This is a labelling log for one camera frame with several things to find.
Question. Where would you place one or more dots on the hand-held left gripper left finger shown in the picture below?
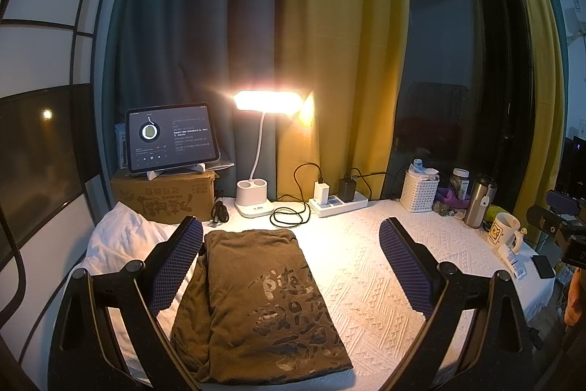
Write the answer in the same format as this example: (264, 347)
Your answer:
(176, 262)

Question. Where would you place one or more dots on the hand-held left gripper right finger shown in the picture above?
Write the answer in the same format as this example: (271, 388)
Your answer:
(407, 267)

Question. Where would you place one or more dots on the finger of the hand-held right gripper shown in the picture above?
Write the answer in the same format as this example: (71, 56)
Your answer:
(563, 201)
(547, 220)

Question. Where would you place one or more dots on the brown t-shirt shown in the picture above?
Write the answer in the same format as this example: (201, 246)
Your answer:
(256, 281)

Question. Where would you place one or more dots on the person's right forearm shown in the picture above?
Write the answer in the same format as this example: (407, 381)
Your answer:
(576, 299)

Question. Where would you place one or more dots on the black phone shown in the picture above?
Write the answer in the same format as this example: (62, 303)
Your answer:
(543, 266)

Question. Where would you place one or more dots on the white textured table cover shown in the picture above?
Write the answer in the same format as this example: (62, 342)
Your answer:
(366, 262)

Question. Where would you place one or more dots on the white cartoon print mug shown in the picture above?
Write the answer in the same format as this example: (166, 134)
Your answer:
(501, 233)

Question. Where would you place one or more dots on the white printed packet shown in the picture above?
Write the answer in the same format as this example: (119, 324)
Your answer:
(512, 262)

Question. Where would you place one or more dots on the white crumpled cloth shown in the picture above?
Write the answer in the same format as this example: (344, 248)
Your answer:
(123, 235)

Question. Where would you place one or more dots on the cardboard box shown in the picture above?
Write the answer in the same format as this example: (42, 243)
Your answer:
(160, 198)

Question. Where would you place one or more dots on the green mottled pouch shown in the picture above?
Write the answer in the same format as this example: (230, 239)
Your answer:
(442, 209)

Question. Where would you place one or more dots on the steel bottle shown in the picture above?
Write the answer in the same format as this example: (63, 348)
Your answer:
(478, 203)

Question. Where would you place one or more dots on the white plastic basket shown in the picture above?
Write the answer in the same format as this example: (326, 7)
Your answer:
(419, 194)

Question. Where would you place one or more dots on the purple cloth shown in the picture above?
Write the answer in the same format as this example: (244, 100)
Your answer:
(455, 198)

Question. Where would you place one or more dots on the white tablet stand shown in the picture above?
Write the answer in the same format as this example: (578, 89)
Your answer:
(153, 175)

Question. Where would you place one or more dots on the white power strip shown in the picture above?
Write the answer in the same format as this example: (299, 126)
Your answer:
(339, 207)

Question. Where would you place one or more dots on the white plastic bag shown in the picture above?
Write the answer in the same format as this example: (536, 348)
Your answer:
(430, 176)

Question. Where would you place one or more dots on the glass jar with white lid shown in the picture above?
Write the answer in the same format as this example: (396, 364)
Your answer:
(459, 185)

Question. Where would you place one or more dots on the black charger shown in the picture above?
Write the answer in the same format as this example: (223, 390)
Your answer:
(347, 189)

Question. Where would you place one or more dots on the blue white packet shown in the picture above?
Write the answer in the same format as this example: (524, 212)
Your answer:
(416, 165)

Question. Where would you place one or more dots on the white desk lamp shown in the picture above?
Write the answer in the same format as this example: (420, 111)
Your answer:
(252, 194)

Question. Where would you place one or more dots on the white charger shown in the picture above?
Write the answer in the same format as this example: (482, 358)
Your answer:
(322, 194)

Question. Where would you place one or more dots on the tablet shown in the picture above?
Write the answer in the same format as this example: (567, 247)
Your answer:
(171, 137)

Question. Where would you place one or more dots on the narrow yellow curtain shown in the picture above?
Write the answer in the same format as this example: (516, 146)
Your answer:
(535, 52)

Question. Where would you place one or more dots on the dark glass window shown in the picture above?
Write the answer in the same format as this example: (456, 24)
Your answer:
(439, 52)

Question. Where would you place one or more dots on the teal curtain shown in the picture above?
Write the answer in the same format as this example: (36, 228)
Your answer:
(183, 6)

